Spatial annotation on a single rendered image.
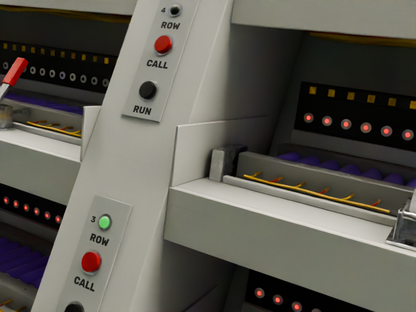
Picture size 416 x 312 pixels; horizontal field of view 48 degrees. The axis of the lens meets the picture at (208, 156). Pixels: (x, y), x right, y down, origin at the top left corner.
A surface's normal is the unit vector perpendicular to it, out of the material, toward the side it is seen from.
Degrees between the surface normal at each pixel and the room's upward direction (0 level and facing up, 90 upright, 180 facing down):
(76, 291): 90
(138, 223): 90
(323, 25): 111
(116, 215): 90
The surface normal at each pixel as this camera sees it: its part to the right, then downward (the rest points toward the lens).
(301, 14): -0.48, 0.11
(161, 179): -0.40, -0.25
